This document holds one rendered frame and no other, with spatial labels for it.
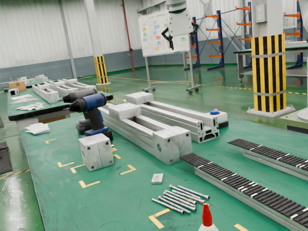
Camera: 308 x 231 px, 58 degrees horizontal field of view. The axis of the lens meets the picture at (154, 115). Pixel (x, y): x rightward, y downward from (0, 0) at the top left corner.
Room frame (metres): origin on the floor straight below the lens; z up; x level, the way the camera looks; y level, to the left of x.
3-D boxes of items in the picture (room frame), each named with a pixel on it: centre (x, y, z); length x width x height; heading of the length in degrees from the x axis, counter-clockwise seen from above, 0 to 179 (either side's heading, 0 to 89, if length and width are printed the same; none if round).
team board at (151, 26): (6.94, -0.50, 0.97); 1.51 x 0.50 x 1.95; 46
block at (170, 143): (0.91, -0.06, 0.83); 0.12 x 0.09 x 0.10; 115
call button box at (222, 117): (1.19, -0.26, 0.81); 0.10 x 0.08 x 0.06; 115
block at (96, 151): (0.95, 0.21, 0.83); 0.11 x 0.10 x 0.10; 115
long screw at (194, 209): (0.61, -0.03, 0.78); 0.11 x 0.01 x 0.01; 41
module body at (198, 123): (1.39, -0.03, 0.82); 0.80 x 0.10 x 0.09; 25
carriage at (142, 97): (1.62, 0.07, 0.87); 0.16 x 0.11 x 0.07; 25
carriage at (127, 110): (1.31, 0.14, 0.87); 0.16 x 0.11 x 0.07; 25
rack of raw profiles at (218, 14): (11.17, -2.72, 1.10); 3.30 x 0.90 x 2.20; 26
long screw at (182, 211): (0.60, 0.00, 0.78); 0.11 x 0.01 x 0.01; 41
